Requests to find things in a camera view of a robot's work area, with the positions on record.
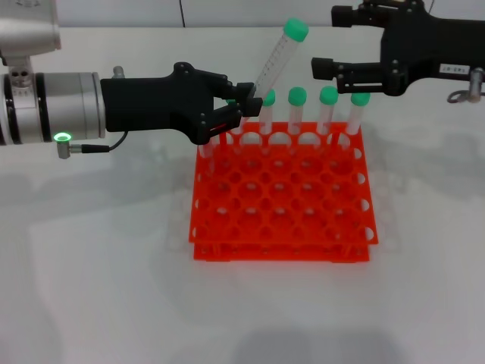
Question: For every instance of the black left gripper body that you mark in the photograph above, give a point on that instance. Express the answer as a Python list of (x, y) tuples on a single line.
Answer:
[(151, 104)]

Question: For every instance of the orange test tube rack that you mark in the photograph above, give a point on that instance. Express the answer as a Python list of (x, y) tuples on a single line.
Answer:
[(280, 255)]

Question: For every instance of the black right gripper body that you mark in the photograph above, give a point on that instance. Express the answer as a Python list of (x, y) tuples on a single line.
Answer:
[(417, 45)]

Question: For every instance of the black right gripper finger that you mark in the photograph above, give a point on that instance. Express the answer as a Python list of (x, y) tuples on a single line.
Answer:
[(324, 68), (345, 16)]

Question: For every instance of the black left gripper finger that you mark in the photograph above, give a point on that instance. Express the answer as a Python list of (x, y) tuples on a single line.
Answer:
[(252, 107), (242, 91)]

